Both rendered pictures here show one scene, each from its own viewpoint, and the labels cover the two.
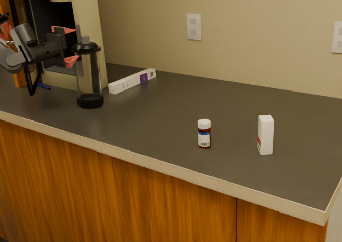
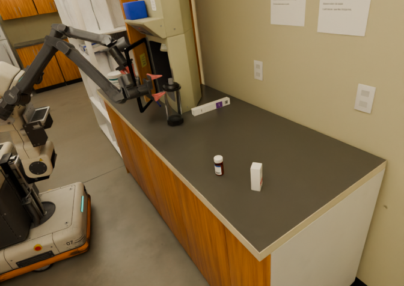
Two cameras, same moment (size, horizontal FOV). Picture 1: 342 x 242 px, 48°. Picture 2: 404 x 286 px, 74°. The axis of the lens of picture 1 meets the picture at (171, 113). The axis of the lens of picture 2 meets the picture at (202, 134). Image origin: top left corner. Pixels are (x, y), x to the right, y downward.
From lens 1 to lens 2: 0.50 m
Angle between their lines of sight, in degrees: 23
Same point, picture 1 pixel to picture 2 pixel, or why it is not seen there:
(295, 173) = (264, 212)
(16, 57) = (119, 95)
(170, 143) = (200, 166)
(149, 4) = (232, 50)
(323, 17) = (350, 79)
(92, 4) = (183, 54)
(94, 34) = (184, 74)
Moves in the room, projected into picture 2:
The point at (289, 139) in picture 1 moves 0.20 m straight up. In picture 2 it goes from (283, 180) to (284, 137)
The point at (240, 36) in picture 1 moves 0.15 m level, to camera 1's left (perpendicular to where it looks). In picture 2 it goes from (288, 83) to (260, 83)
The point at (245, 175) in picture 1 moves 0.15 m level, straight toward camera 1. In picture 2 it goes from (228, 205) to (206, 235)
